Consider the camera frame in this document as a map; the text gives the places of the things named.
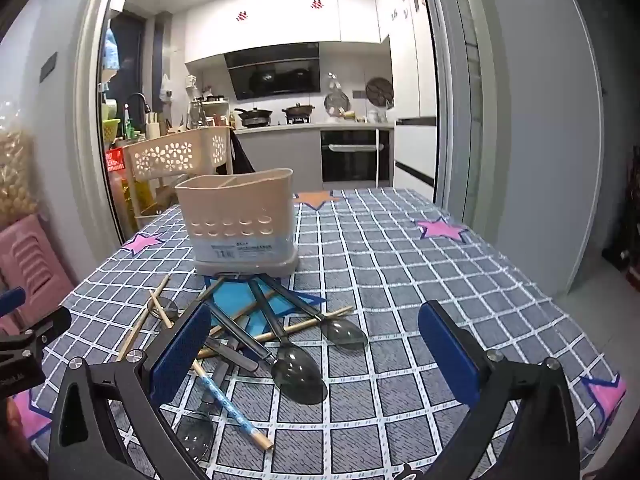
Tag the round hanging lid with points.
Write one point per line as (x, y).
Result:
(334, 102)

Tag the black wok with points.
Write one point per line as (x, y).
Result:
(255, 116)

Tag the black range hood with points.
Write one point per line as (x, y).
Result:
(275, 75)

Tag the white spice rack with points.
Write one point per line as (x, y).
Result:
(215, 110)

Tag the black cooking pot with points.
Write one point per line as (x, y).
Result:
(299, 110)

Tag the yellow cooking oil bottle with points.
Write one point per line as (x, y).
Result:
(129, 195)

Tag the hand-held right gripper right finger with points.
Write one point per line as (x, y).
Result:
(447, 355)

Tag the red plastic basket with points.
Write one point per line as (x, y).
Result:
(114, 159)

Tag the clear bag of beans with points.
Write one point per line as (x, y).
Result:
(15, 175)

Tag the black hanging cloth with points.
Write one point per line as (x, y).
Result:
(242, 157)

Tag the white refrigerator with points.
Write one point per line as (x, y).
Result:
(415, 85)

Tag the white upper cabinets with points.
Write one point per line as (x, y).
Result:
(280, 15)

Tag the yellow patterned bamboo chopstick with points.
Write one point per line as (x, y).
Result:
(300, 327)

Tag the black kitchen faucet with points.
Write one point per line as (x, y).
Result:
(136, 96)

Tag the grey kitchen counter cabinet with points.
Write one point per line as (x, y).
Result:
(280, 155)

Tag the green plastic basket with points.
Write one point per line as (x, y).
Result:
(110, 130)

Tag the dark wall switch panel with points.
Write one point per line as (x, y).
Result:
(47, 66)

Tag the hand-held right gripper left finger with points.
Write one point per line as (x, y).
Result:
(180, 350)

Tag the beige plastic utensil holder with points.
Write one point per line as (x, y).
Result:
(235, 210)

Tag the pink plastic stool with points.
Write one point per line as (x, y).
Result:
(30, 260)

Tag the grey checkered star tablecloth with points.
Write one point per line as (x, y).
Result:
(400, 270)

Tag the plain bamboo chopstick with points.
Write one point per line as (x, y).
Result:
(156, 301)
(260, 299)
(210, 290)

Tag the white hanging plastic bag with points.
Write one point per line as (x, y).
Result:
(166, 91)

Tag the beige flower-cutout basket cart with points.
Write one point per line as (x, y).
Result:
(165, 152)

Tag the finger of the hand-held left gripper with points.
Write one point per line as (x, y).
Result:
(47, 325)
(12, 300)

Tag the blue patterned bamboo chopstick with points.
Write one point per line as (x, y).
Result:
(235, 407)

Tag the round dark wall rack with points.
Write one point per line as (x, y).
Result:
(379, 91)

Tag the dark brown chopstick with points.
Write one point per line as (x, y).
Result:
(142, 320)

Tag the black built-in oven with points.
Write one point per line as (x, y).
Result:
(350, 160)

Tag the person's left hand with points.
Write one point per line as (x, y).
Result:
(7, 425)

